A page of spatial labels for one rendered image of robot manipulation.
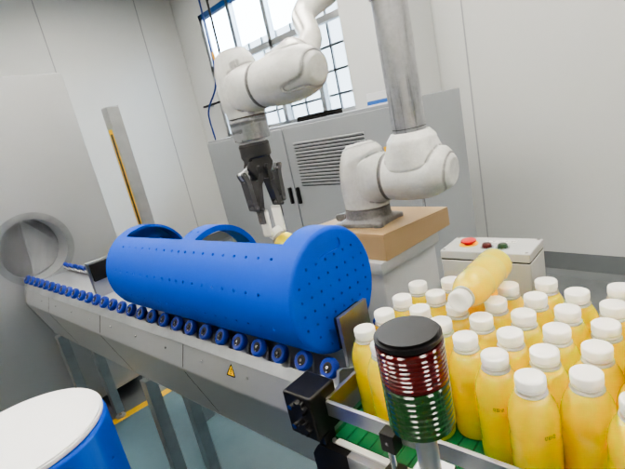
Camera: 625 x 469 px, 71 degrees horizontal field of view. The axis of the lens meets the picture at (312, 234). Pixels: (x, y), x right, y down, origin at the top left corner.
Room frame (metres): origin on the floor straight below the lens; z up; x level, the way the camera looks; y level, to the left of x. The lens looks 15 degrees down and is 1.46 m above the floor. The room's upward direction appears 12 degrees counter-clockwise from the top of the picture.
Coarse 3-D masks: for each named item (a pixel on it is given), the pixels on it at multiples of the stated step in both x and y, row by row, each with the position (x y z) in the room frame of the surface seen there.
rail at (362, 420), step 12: (336, 408) 0.67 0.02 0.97; (348, 408) 0.65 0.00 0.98; (348, 420) 0.65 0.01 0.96; (360, 420) 0.63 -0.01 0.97; (372, 420) 0.62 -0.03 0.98; (384, 420) 0.61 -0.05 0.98; (372, 432) 0.62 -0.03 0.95; (408, 444) 0.57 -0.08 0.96; (444, 444) 0.53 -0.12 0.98; (444, 456) 0.53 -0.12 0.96; (456, 456) 0.52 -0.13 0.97; (468, 456) 0.50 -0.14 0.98; (480, 456) 0.49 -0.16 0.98; (468, 468) 0.51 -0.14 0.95; (480, 468) 0.49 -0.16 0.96; (492, 468) 0.48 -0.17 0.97; (504, 468) 0.47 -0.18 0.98; (516, 468) 0.46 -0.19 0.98
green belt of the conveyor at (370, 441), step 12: (360, 408) 0.76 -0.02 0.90; (336, 432) 0.70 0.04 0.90; (348, 432) 0.70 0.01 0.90; (360, 432) 0.69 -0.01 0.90; (456, 432) 0.64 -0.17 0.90; (360, 444) 0.66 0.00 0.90; (372, 444) 0.65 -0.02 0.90; (456, 444) 0.61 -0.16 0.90; (468, 444) 0.61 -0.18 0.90; (480, 444) 0.60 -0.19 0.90; (384, 456) 0.62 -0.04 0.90; (396, 456) 0.61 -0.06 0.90; (408, 456) 0.61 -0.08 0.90; (456, 468) 0.56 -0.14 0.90
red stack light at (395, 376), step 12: (432, 348) 0.34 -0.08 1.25; (444, 348) 0.35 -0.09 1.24; (384, 360) 0.35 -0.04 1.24; (396, 360) 0.34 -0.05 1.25; (408, 360) 0.34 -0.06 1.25; (420, 360) 0.34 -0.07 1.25; (432, 360) 0.34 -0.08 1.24; (444, 360) 0.35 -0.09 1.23; (384, 372) 0.36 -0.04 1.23; (396, 372) 0.34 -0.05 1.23; (408, 372) 0.34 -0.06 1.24; (420, 372) 0.34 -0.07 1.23; (432, 372) 0.34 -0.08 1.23; (444, 372) 0.34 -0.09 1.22; (384, 384) 0.36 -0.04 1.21; (396, 384) 0.34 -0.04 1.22; (408, 384) 0.34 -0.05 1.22; (420, 384) 0.34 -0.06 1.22; (432, 384) 0.34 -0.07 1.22; (444, 384) 0.34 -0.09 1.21
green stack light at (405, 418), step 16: (448, 384) 0.35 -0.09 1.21; (400, 400) 0.34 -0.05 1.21; (416, 400) 0.34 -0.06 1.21; (432, 400) 0.34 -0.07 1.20; (448, 400) 0.35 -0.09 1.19; (400, 416) 0.35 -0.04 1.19; (416, 416) 0.34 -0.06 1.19; (432, 416) 0.34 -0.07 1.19; (448, 416) 0.34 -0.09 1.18; (400, 432) 0.35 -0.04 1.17; (416, 432) 0.34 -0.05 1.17; (432, 432) 0.34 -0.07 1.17; (448, 432) 0.34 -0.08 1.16
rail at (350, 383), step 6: (354, 372) 0.75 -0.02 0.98; (348, 378) 0.74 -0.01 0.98; (354, 378) 0.75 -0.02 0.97; (342, 384) 0.72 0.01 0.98; (348, 384) 0.73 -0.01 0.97; (354, 384) 0.75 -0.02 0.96; (336, 390) 0.71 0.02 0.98; (342, 390) 0.72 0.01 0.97; (348, 390) 0.73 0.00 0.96; (330, 396) 0.70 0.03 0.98; (336, 396) 0.71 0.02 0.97; (342, 396) 0.72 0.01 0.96
